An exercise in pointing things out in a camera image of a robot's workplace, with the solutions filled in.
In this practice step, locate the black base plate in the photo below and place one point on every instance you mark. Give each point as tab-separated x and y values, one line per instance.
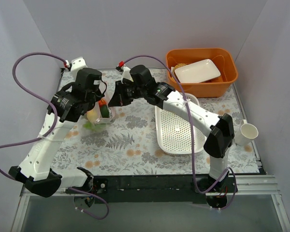
147	189

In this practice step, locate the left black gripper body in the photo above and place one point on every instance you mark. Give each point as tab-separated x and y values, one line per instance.
94	97

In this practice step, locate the clear zip top bag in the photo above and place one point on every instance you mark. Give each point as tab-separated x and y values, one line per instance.
105	121

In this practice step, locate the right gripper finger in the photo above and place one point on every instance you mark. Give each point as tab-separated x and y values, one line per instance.
127	99
119	97

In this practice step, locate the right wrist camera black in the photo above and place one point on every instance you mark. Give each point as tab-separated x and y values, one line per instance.
141	76

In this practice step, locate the woven straw coaster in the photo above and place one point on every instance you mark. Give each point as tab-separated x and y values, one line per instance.
183	72

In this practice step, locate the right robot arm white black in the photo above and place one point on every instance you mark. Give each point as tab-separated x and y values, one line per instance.
218	130

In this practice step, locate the white rectangular plate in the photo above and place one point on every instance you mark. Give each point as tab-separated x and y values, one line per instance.
204	70

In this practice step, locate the white mug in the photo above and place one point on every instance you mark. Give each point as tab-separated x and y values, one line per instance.
246	133

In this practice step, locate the white perforated plastic basket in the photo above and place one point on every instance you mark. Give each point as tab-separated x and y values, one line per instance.
173	133

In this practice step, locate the orange pumpkin toy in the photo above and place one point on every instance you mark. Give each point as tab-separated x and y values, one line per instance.
102	103

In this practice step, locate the yellow lemon toy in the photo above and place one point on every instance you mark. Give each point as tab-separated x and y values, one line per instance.
93	116

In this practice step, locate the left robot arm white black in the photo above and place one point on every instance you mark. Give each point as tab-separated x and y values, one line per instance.
35	170

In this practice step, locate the green avocado toy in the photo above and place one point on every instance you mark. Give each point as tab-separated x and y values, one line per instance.
105	113

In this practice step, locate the orange plastic tub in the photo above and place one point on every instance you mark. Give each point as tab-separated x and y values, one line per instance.
209	89

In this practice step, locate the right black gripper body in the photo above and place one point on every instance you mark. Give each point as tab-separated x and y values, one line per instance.
121	93

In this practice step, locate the green grapes toy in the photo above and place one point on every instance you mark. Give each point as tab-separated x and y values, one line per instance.
93	127

